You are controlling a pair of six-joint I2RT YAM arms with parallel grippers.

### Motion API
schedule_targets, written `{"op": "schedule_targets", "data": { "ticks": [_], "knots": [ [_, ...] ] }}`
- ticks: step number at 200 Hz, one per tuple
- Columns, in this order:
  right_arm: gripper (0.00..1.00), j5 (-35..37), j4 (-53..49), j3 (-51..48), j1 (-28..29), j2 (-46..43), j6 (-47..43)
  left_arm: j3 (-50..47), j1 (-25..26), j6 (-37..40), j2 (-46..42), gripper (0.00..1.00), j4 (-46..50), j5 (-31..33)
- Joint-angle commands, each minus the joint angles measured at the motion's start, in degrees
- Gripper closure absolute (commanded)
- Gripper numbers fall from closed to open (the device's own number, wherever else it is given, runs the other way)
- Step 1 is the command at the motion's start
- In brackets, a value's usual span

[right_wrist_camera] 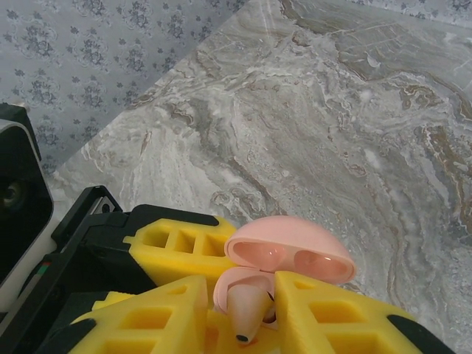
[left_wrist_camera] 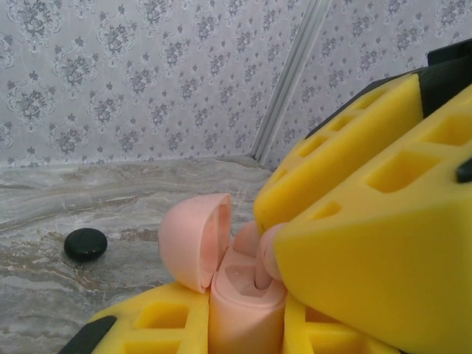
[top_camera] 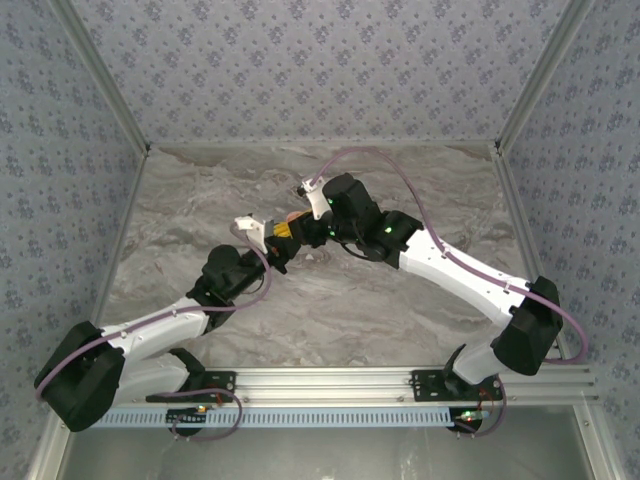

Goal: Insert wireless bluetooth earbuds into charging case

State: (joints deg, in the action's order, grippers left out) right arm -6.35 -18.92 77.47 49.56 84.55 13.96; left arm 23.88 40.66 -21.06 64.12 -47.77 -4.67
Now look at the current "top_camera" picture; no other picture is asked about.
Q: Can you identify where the grey metal panel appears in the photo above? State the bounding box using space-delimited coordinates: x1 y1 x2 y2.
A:
64 427 591 480

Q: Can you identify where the aluminium table side rail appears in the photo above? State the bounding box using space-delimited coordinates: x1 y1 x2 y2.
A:
92 144 152 326
492 142 572 365

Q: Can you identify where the aluminium frame beam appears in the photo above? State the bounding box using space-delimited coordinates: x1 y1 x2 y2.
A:
114 366 600 405

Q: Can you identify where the black bracket with circuit board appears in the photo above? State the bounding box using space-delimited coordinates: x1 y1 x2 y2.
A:
449 407 485 435
166 406 209 442

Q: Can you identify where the pale blue slotted cable duct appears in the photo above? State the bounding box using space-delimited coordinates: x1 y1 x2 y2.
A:
92 405 464 429

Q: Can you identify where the aluminium frame post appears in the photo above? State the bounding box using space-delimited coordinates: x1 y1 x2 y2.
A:
49 0 152 154
493 0 597 154

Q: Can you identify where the short aluminium frame leg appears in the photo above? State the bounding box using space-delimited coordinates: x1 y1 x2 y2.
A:
572 403 626 480
27 403 76 480

